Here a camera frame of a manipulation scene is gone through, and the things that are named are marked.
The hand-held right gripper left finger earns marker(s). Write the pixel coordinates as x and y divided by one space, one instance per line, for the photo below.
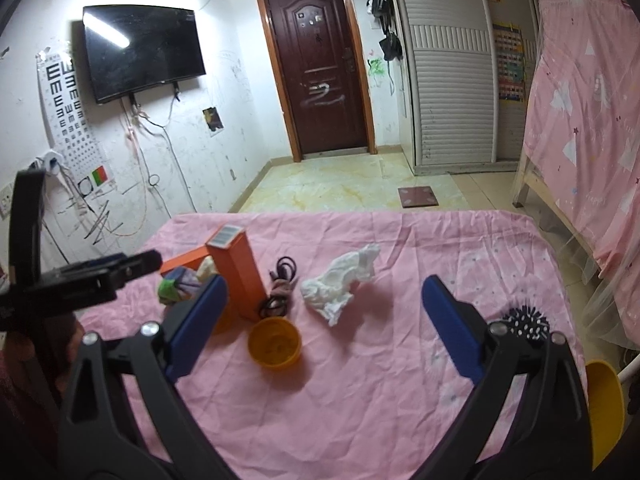
197 330

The colourful chart poster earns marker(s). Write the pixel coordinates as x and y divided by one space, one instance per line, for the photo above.
509 62

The green knit sock ball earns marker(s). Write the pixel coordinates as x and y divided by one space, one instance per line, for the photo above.
175 287

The eye chart poster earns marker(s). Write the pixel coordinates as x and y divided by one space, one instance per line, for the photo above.
70 120

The dark red floor scale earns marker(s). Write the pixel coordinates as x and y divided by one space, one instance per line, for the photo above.
417 197

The white tissue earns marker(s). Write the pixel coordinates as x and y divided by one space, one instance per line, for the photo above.
335 285

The white wall plug adapter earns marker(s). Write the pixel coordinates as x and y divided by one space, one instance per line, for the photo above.
50 161

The small black handbag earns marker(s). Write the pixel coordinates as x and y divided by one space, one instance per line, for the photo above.
391 46

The dark brown wooden door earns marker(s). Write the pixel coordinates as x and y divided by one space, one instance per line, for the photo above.
320 75

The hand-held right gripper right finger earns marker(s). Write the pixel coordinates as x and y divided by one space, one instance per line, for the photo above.
450 330

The cream sock ball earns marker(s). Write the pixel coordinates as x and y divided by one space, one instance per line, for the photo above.
206 267

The white slatted wardrobe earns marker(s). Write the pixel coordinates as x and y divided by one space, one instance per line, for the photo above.
450 85

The long orange box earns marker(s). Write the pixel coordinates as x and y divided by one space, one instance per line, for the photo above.
185 262
240 275

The yellow plastic bin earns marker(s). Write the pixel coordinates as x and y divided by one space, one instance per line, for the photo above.
605 410

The wall-mounted black television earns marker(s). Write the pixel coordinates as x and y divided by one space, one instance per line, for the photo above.
145 50

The pink bedsheet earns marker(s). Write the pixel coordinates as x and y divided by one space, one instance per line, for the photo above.
400 260

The pink printed curtain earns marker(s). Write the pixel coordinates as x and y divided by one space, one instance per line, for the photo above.
590 110

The yellow plastic cup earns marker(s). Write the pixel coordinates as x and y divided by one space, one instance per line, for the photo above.
275 345

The black spiky ball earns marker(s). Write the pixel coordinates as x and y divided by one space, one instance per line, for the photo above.
525 325

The damaged wall socket box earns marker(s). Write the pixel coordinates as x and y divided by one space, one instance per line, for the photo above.
213 120

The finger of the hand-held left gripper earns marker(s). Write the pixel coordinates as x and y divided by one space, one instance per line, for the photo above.
90 266
142 266

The white tulle bed skirt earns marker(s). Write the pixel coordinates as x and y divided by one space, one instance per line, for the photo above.
610 310

